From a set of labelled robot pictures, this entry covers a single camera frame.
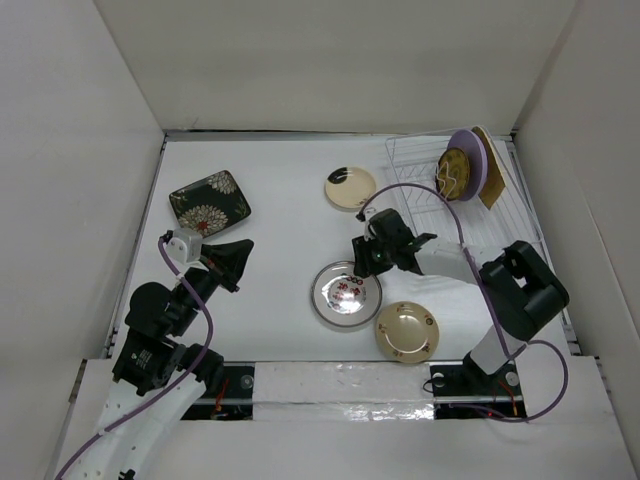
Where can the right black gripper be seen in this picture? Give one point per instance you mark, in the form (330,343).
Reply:
(363,267)

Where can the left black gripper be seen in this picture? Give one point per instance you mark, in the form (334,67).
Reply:
(227,260)

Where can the black floral rectangular plate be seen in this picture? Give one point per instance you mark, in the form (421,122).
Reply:
(210,205)

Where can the cream plate with black patch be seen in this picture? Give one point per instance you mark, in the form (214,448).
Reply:
(349,187)

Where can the white plate with red characters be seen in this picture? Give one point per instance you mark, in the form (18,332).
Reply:
(344,300)

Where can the cream plate with small flowers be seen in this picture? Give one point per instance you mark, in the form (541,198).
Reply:
(407,332)

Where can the small yellow patterned plate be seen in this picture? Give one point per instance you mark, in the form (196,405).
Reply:
(453,173)

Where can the woven bamboo tray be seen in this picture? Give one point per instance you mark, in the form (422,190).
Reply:
(494,184)

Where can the lilac round plate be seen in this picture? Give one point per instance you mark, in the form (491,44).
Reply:
(471,144)

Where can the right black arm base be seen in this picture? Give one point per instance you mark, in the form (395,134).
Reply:
(458,394)

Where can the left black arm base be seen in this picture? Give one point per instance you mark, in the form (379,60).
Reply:
(231,401)

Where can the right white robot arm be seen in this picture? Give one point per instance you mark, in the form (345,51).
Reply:
(521,292)

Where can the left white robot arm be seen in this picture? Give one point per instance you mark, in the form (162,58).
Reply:
(165,363)

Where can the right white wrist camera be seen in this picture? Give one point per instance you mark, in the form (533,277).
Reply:
(369,230)

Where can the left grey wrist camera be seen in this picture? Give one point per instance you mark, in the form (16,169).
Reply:
(183,245)

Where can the white wire dish rack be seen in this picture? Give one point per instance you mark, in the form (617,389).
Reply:
(414,159)

